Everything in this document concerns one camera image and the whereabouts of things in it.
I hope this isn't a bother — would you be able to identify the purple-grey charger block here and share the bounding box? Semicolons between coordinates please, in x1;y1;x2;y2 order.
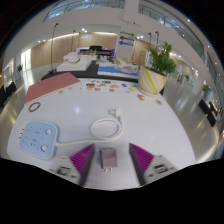
99;147;118;174

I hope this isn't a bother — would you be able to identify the white power strip cable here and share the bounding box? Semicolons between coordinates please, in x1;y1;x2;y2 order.
54;108;124;148

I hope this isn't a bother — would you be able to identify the purple arrow sign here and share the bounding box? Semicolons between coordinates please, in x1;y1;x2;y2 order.
119;35;136;42

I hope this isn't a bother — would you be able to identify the blue mat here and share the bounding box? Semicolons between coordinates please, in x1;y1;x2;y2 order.
97;65;140;77

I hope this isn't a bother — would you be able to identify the group of black-clothed tables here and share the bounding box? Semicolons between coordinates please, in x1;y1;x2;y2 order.
0;81;18;108

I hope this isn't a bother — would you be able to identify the white basket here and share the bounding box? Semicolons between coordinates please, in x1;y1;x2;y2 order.
119;64;140;74

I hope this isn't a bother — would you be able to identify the white display model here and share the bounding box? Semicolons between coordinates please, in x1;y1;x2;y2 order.
56;51;95;73

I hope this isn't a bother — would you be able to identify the black-clothed display table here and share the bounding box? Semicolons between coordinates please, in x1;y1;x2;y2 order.
40;60;141;83

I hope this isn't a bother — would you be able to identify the green arrow sign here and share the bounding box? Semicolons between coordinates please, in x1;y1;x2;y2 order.
119;31;136;38

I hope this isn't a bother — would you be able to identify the potted plant in striped pot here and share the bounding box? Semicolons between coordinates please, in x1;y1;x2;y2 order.
137;41;178;97

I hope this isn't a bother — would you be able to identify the pink flat board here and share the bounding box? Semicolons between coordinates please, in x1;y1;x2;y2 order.
23;71;82;106

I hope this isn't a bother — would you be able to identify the light blue power strip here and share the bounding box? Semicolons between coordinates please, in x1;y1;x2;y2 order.
16;120;60;160

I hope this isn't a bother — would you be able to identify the blue arrow sign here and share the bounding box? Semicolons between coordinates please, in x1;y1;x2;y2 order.
118;40;135;47

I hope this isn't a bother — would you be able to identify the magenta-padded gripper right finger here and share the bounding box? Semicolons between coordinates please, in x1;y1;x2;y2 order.
128;142;181;186

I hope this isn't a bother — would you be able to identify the tall black floor lamp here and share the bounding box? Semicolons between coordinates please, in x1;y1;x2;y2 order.
147;32;153;66
154;31;160;51
49;22;60;74

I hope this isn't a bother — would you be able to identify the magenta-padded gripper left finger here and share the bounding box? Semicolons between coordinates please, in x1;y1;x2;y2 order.
49;143;96;187

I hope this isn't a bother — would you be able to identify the spread of colourful cards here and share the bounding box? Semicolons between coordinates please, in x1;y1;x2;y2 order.
79;78;138;95

